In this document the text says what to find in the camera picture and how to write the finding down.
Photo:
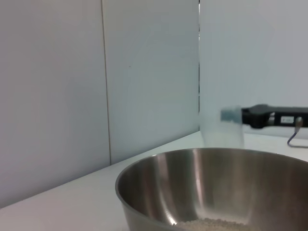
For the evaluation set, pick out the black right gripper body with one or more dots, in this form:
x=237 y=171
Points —
x=264 y=116

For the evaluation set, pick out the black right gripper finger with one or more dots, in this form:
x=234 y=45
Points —
x=245 y=116

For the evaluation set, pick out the clear plastic cup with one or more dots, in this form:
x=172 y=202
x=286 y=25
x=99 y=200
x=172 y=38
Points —
x=216 y=134

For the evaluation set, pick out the stainless steel mixing bowl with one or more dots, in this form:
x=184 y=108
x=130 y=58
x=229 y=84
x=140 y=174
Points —
x=168 y=187

